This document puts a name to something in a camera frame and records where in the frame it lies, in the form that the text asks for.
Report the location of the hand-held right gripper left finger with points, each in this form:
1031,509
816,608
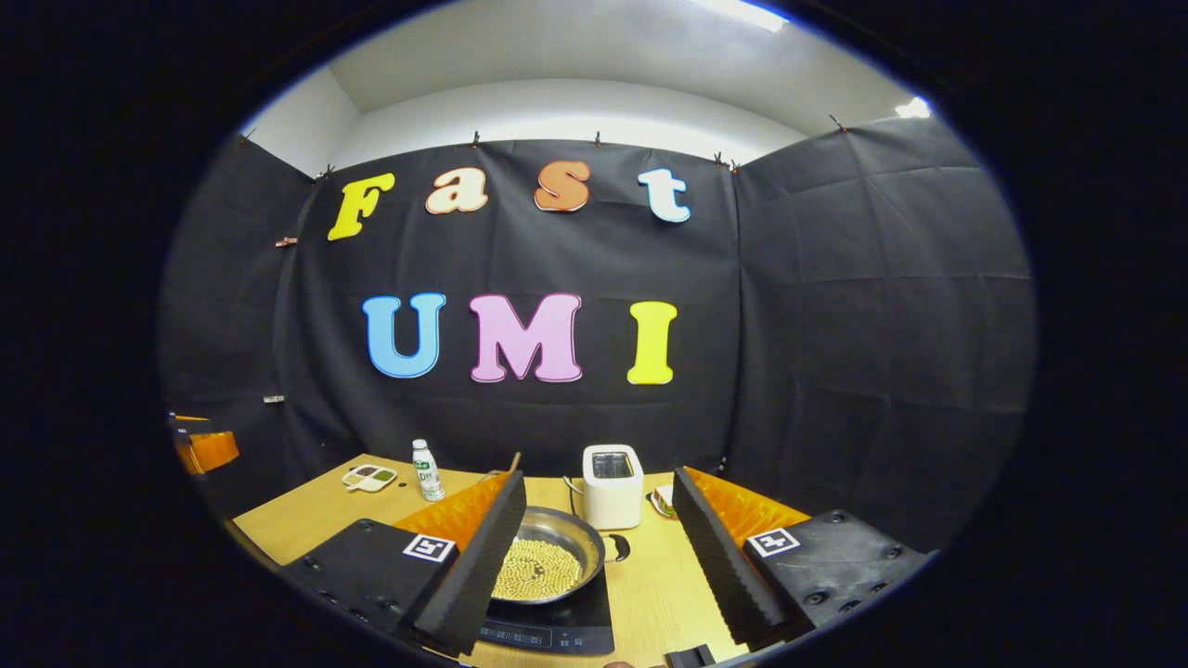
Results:
473,575

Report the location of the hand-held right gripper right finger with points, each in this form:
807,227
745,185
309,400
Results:
719,557

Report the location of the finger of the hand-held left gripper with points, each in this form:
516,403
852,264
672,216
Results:
209,450

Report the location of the black induction cooktop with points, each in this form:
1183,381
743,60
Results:
575,626

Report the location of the pile of yellow soybeans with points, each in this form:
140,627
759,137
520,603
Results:
538,571

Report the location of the white drink bottle green label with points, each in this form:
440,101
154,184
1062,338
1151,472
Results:
427,478

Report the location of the white toaster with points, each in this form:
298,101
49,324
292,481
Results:
613,506

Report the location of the white divided dish of beans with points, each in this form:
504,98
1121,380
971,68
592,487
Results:
369,479

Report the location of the small ceiling light panel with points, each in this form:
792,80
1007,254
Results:
913,108

